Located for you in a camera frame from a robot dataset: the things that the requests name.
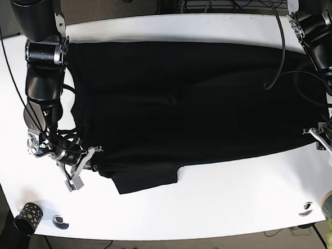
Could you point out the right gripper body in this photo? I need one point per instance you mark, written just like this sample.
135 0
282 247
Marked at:
73 161

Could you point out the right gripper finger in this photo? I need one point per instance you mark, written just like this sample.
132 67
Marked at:
96 164

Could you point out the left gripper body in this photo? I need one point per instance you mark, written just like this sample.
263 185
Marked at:
323 136

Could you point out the black T-shirt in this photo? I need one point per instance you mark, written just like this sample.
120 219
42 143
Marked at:
155 107

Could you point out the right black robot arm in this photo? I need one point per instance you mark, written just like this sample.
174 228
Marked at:
43 24

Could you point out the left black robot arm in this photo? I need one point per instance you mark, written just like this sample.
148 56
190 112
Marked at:
312 24

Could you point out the left metal table grommet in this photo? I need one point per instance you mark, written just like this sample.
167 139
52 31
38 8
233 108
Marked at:
59 222

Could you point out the metal table grommet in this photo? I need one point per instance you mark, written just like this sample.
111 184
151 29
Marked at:
306 209
59 222

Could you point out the black floral cup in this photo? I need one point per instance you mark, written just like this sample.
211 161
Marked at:
28 218

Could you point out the right metal table grommet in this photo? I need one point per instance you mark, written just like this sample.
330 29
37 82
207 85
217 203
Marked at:
306 209

